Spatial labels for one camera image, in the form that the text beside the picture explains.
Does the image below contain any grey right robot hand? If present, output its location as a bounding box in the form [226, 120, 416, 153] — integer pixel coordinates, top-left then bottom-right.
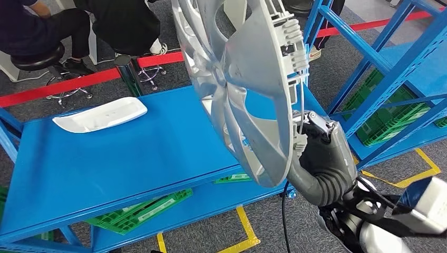
[287, 111, 357, 204]

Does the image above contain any silver wheel hubcap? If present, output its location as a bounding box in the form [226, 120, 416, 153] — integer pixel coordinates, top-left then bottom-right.
[171, 0, 311, 189]

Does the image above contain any blue metal shelf rack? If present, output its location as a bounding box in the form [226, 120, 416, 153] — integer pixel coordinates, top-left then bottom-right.
[328, 36, 447, 177]
[0, 0, 447, 253]

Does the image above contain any long white plastic part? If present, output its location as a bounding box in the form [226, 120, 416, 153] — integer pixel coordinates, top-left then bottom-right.
[51, 96, 148, 134]

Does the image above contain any yellow floor tape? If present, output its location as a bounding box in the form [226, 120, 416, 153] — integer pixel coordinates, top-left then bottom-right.
[156, 206, 261, 253]
[340, 143, 442, 189]

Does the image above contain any person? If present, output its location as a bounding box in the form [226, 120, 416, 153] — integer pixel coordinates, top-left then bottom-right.
[0, 0, 95, 76]
[307, 0, 346, 63]
[73, 0, 168, 56]

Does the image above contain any black round stool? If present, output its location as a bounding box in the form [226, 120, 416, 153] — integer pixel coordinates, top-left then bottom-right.
[10, 42, 94, 107]
[281, 0, 315, 18]
[136, 64, 168, 92]

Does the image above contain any white desk panel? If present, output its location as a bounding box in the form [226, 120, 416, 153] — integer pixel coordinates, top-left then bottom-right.
[88, 31, 99, 66]
[0, 45, 21, 83]

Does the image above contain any red barrier belt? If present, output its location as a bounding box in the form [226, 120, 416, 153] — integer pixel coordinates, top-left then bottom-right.
[0, 8, 434, 109]

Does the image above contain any black wrist bracket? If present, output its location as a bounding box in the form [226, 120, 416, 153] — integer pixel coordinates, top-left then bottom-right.
[319, 178, 420, 245]

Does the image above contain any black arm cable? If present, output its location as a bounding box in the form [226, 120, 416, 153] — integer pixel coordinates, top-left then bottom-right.
[280, 181, 291, 253]

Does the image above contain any chrome barrier post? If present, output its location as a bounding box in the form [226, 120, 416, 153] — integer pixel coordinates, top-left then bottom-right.
[113, 54, 144, 98]

